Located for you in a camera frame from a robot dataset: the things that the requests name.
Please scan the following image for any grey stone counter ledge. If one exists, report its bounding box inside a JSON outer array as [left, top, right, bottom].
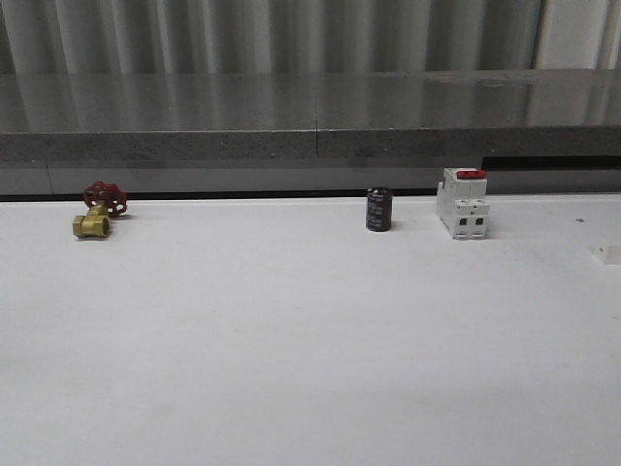
[[1, 70, 620, 198]]

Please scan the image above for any white circuit breaker red switch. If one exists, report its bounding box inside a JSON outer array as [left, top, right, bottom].
[[437, 168, 490, 240]]

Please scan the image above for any brass valve red handwheel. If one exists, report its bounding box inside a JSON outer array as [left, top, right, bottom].
[[72, 181, 127, 239]]

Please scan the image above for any black cylindrical capacitor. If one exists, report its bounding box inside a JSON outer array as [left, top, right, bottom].
[[366, 186, 393, 232]]

